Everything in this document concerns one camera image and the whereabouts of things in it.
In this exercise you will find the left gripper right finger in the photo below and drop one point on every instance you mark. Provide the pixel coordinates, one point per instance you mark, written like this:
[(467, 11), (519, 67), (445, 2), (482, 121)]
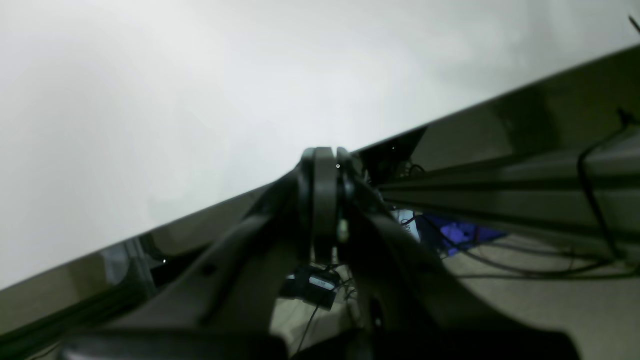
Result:
[(410, 306)]

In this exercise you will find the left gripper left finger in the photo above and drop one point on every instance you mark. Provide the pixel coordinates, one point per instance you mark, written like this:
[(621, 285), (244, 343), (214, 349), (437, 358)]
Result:
[(221, 307)]

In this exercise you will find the black box under table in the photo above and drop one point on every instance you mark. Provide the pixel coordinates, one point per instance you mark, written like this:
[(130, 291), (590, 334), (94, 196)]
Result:
[(312, 285)]

